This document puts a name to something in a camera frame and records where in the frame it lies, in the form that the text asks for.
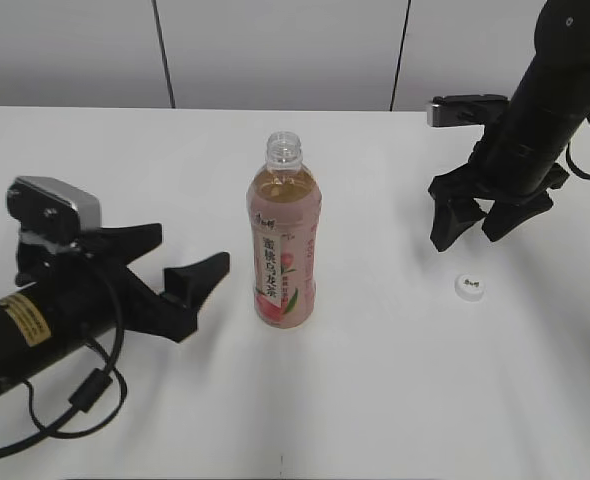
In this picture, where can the pink peach tea bottle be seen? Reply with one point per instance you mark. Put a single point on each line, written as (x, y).
(284, 206)

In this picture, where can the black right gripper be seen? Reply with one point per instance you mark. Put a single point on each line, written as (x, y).
(515, 174)

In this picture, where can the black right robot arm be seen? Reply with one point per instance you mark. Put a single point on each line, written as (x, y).
(552, 99)

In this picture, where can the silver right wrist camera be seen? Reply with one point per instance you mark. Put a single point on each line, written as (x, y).
(463, 110)

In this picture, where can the white bottle cap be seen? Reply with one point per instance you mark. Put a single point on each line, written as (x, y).
(469, 287)

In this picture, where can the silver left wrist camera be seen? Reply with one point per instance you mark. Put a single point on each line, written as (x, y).
(51, 209)

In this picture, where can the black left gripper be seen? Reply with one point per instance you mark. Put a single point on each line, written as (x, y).
(87, 286)

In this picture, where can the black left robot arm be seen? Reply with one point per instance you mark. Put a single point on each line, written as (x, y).
(27, 342)

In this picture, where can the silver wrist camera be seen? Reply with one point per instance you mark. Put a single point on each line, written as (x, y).
(51, 209)
(463, 110)

